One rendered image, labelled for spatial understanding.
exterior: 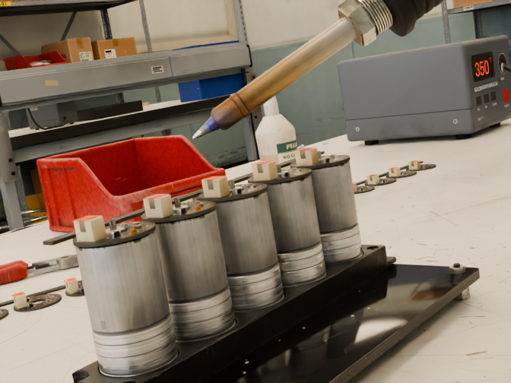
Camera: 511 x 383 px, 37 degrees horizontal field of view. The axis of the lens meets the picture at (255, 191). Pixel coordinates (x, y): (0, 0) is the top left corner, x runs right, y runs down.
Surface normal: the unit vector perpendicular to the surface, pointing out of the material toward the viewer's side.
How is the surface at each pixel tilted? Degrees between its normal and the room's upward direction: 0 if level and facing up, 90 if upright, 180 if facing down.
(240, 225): 90
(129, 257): 90
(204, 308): 90
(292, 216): 90
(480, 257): 0
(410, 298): 0
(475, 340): 0
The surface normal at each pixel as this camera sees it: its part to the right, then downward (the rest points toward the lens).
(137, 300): 0.40, 0.09
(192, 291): 0.06, 0.15
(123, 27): 0.73, 0.00
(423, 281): -0.16, -0.97
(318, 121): -0.67, 0.22
